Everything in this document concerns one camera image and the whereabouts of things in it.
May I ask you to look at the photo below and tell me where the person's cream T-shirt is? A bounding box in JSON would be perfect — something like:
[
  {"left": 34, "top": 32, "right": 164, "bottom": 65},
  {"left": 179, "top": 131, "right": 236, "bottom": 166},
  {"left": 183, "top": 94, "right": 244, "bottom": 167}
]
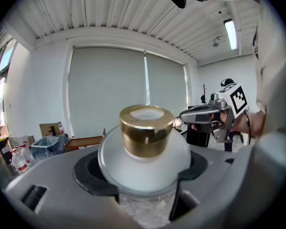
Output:
[{"left": 251, "top": 0, "right": 286, "bottom": 138}]

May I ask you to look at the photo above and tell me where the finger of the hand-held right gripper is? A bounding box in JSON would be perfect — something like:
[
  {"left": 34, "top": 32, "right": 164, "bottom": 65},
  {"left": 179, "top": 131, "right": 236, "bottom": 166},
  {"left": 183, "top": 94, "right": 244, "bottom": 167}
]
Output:
[{"left": 179, "top": 105, "right": 222, "bottom": 125}]

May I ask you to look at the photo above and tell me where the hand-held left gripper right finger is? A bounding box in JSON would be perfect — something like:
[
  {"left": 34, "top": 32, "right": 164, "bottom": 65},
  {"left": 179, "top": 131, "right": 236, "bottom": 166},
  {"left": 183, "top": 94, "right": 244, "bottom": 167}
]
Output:
[{"left": 157, "top": 143, "right": 273, "bottom": 229}]

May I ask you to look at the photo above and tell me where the tall side window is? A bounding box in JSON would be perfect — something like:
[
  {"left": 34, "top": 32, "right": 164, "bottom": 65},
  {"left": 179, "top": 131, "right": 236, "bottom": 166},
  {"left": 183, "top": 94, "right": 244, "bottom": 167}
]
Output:
[{"left": 0, "top": 39, "right": 17, "bottom": 128}]

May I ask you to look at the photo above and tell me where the black cabinet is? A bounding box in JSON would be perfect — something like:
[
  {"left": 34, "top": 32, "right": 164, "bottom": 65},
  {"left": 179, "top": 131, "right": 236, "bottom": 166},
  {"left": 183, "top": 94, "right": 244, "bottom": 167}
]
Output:
[{"left": 185, "top": 105, "right": 212, "bottom": 148}]

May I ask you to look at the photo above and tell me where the black bin yellow lid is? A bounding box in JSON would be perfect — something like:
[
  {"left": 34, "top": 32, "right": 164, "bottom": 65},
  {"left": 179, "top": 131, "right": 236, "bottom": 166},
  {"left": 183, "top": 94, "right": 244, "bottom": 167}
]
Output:
[{"left": 0, "top": 135, "right": 12, "bottom": 165}]

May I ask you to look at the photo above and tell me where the person's right forearm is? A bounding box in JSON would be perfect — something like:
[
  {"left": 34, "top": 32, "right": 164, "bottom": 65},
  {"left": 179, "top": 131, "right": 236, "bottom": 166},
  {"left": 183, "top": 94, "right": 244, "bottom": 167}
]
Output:
[{"left": 230, "top": 110, "right": 266, "bottom": 137}]

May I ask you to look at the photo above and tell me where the wide gray roller blind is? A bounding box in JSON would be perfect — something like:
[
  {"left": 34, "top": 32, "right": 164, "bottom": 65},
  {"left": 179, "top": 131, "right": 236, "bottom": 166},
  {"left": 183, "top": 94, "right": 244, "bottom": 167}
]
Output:
[{"left": 68, "top": 46, "right": 148, "bottom": 139}]

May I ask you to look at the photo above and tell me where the wooden cart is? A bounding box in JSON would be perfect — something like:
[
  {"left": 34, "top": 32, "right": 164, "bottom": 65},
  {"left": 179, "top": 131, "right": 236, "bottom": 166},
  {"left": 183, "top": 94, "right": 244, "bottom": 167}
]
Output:
[{"left": 64, "top": 128, "right": 107, "bottom": 153}]

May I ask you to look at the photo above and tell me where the rectangular ceiling light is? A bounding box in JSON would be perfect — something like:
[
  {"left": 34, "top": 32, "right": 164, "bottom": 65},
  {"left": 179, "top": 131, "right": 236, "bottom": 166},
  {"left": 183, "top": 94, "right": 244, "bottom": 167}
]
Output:
[{"left": 223, "top": 19, "right": 238, "bottom": 51}]

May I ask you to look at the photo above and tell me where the bottle with gold cap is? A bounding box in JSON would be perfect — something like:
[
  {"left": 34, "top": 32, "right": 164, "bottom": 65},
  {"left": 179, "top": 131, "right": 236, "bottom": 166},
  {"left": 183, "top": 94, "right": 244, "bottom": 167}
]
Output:
[{"left": 97, "top": 104, "right": 192, "bottom": 227}]

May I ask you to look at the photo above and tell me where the person's right hand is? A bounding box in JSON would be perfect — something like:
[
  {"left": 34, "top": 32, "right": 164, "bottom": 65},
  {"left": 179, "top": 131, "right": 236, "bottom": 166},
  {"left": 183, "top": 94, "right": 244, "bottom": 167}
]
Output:
[{"left": 209, "top": 110, "right": 231, "bottom": 130}]

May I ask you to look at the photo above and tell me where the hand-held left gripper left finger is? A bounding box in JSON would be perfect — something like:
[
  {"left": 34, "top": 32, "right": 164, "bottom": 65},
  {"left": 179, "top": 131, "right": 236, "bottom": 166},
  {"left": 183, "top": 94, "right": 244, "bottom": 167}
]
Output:
[{"left": 4, "top": 144, "right": 142, "bottom": 229}]

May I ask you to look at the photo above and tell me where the brown cardboard box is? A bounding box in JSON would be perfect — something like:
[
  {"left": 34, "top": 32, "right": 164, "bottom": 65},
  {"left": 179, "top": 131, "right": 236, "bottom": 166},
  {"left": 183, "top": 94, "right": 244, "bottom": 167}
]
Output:
[{"left": 39, "top": 122, "right": 62, "bottom": 137}]

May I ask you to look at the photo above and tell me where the narrow gray roller blind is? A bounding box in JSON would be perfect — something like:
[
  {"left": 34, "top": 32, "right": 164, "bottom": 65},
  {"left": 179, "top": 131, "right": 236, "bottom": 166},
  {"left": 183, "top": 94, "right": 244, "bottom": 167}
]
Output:
[{"left": 145, "top": 53, "right": 188, "bottom": 112}]

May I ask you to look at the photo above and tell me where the wooden coat rack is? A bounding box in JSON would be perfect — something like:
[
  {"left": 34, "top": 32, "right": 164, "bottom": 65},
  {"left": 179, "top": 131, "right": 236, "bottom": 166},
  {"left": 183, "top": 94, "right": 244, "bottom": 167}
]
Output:
[{"left": 201, "top": 84, "right": 208, "bottom": 105}]

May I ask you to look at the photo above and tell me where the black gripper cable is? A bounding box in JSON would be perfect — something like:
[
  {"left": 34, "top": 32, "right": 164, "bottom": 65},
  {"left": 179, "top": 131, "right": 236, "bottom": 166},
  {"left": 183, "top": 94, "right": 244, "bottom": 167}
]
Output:
[{"left": 243, "top": 110, "right": 251, "bottom": 146}]

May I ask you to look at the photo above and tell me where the clear jug red label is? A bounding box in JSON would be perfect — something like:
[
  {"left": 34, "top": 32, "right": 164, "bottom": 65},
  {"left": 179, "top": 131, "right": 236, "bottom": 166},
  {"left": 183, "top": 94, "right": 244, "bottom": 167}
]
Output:
[
  {"left": 21, "top": 141, "right": 36, "bottom": 166},
  {"left": 10, "top": 148, "right": 30, "bottom": 174}
]

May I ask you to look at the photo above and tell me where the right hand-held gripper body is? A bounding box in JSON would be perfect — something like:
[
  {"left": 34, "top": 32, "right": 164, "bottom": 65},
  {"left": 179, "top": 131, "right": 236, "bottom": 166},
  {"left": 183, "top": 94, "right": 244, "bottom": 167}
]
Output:
[{"left": 208, "top": 82, "right": 249, "bottom": 145}]

